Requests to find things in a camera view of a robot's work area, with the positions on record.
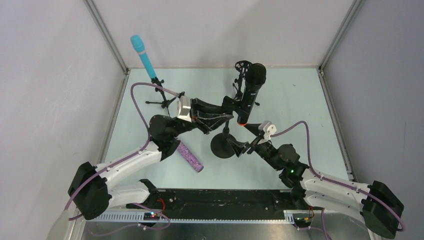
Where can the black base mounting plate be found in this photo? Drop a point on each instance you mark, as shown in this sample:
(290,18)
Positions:
(206,204)

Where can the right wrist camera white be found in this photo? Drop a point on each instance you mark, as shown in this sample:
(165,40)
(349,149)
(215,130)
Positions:
(266,130)

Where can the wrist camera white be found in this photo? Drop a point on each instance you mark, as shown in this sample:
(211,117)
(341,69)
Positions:
(184,109)
(266,130)

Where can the black microphone orange end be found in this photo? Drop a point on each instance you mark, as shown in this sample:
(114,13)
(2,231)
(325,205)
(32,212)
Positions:
(255,77)

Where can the purple glitter microphone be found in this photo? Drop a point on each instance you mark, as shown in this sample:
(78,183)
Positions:
(184,151)

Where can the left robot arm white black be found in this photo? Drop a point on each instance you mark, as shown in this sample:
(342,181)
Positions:
(96,188)

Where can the grey slotted cable duct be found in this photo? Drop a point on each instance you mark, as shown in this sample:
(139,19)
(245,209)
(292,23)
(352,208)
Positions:
(148,217)

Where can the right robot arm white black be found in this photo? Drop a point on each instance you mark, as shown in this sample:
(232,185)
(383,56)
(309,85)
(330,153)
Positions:
(373,204)

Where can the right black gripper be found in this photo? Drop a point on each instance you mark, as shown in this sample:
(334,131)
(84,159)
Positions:
(253,144)

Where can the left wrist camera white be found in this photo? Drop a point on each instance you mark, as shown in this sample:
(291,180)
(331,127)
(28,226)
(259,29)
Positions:
(184,109)

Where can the black tripod shock mount stand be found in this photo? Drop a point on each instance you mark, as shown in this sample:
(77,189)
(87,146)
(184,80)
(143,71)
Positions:
(241,67)

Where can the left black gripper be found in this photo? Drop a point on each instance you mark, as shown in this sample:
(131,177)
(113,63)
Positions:
(197,116)

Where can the black round base mic stand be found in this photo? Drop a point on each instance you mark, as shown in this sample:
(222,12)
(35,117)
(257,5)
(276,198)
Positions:
(219,144)

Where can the blue microphone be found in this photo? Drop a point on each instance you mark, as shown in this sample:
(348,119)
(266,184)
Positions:
(139,47)

